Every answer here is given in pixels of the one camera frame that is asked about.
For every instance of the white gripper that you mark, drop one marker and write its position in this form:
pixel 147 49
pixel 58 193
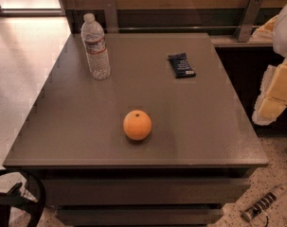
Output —
pixel 285 32

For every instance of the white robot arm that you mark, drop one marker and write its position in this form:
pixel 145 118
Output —
pixel 275 29

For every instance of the right metal wall bracket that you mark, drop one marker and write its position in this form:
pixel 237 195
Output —
pixel 249 16

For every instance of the metal wall bracket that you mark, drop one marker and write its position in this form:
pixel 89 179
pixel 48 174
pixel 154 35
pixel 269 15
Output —
pixel 110 13
pixel 249 16

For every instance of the left metal wall bracket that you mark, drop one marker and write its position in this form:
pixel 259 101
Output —
pixel 110 13

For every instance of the lower brown drawer front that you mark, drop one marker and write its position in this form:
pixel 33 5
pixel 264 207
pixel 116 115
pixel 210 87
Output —
pixel 139 217

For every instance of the dark blue snack bar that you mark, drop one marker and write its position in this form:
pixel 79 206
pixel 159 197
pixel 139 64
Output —
pixel 180 66

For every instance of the upper brown drawer front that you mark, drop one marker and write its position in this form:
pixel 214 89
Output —
pixel 144 191

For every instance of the orange fruit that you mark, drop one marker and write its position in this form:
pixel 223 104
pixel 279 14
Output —
pixel 137 125

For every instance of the clear plastic water bottle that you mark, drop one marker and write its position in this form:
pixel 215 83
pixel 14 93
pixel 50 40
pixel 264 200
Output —
pixel 93 38

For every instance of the brown drawer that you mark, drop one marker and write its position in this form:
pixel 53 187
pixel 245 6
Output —
pixel 144 191
pixel 139 217

